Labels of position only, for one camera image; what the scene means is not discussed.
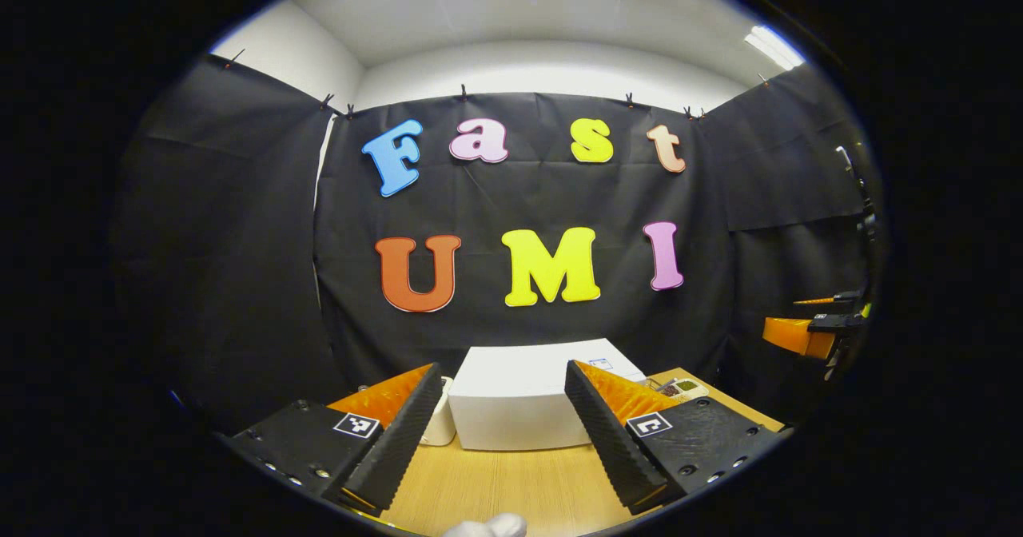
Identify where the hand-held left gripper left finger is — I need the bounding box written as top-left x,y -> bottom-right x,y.
216,361 -> 444,514

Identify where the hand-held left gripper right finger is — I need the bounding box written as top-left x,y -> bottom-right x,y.
564,360 -> 788,515

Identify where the white divided dish of beans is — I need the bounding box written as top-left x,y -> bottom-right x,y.
649,377 -> 711,404

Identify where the white toaster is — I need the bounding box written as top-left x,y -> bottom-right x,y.
420,376 -> 456,447

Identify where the white microwave oven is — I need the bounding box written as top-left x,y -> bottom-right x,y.
448,338 -> 647,451

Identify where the ceiling light panel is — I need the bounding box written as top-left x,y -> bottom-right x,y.
743,26 -> 806,71

